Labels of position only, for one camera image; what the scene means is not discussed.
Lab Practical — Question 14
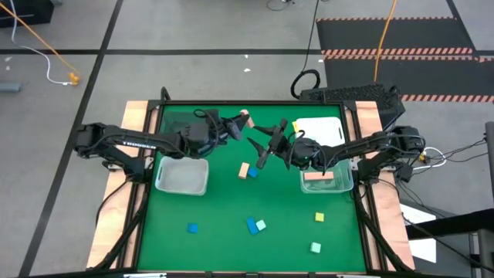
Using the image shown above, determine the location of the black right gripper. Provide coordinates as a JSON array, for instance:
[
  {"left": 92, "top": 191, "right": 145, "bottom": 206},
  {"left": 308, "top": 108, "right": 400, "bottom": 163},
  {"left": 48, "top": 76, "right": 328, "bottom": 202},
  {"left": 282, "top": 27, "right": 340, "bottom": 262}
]
[{"left": 246, "top": 117, "right": 296, "bottom": 171}]

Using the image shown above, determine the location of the black hazard-striped floor mat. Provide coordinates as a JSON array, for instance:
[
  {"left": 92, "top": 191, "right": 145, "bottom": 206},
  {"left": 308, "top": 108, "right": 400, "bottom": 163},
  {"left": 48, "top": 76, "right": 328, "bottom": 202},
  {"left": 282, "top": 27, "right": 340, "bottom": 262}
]
[
  {"left": 323, "top": 55, "right": 494, "bottom": 104},
  {"left": 315, "top": 16, "right": 475, "bottom": 56}
]

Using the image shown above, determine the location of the black box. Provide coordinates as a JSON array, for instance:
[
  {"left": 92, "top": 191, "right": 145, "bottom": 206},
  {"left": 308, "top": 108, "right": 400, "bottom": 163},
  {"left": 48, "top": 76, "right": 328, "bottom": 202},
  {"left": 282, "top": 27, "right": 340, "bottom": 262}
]
[{"left": 0, "top": 0, "right": 55, "bottom": 29}]

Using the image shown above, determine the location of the black table frame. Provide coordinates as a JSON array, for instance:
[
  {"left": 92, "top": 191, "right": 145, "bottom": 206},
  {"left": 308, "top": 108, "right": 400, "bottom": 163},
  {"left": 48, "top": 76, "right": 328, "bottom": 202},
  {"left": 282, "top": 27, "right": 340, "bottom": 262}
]
[{"left": 92, "top": 86, "right": 416, "bottom": 278}]

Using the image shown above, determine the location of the white cable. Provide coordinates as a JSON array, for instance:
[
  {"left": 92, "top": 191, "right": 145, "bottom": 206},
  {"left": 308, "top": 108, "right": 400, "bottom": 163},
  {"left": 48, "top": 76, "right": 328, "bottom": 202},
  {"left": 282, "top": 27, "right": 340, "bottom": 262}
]
[{"left": 9, "top": 0, "right": 73, "bottom": 86}]

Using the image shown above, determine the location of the light wooden side board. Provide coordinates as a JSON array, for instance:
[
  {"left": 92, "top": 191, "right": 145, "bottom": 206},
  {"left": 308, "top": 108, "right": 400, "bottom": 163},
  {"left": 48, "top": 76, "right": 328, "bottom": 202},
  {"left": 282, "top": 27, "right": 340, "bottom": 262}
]
[
  {"left": 86, "top": 100, "right": 160, "bottom": 270},
  {"left": 354, "top": 100, "right": 417, "bottom": 271}
]

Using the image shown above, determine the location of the grey post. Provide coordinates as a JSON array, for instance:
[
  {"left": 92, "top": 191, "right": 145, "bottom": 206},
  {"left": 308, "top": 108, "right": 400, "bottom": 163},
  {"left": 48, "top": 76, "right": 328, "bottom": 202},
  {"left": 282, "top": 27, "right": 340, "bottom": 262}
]
[{"left": 484, "top": 121, "right": 494, "bottom": 194}]

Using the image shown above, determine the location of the black stand beam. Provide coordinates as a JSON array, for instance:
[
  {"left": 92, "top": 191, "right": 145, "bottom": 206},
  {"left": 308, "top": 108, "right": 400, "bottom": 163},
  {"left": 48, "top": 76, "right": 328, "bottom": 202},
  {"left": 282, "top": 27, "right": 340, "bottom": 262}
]
[{"left": 404, "top": 208, "right": 494, "bottom": 278}]

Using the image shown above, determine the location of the pink wooden block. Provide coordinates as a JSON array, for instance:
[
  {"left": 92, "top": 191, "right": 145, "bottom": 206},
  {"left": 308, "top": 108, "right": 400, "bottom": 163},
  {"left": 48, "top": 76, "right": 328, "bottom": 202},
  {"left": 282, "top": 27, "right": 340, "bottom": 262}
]
[{"left": 239, "top": 108, "right": 256, "bottom": 129}]

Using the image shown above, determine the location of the black cable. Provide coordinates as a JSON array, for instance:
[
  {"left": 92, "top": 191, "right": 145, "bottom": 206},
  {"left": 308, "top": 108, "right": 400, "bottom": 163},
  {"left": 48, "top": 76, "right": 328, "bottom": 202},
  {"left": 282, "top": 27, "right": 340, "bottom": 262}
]
[{"left": 289, "top": 0, "right": 322, "bottom": 100}]

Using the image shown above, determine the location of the white paper sheet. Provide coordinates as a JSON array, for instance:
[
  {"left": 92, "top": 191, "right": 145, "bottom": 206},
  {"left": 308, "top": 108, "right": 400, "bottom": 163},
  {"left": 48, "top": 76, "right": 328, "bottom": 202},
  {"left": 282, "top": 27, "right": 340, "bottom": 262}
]
[{"left": 400, "top": 203, "right": 438, "bottom": 264}]

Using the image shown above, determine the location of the clear plastic bin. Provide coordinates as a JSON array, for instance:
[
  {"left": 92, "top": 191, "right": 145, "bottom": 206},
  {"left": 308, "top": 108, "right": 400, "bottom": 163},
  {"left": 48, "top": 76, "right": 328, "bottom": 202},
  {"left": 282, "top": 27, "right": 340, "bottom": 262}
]
[
  {"left": 299, "top": 154, "right": 354, "bottom": 195},
  {"left": 154, "top": 155, "right": 210, "bottom": 196}
]

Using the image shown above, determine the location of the white plastic bin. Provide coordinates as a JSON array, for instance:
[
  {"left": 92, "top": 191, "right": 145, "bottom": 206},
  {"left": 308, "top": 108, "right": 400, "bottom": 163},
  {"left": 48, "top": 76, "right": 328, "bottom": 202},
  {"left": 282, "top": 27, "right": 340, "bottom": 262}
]
[{"left": 294, "top": 116, "right": 346, "bottom": 148}]

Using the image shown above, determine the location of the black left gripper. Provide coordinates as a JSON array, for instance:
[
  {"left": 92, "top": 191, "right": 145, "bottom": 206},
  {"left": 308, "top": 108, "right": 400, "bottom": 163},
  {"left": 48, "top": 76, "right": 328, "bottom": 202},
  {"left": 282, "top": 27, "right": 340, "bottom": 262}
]
[{"left": 205, "top": 108, "right": 252, "bottom": 147}]

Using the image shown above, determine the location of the orange cable with yellow plug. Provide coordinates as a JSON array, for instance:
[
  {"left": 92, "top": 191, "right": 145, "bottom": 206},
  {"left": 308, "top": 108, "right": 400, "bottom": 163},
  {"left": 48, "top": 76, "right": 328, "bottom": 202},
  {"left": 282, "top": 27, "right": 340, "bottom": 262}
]
[{"left": 0, "top": 2, "right": 80, "bottom": 86}]

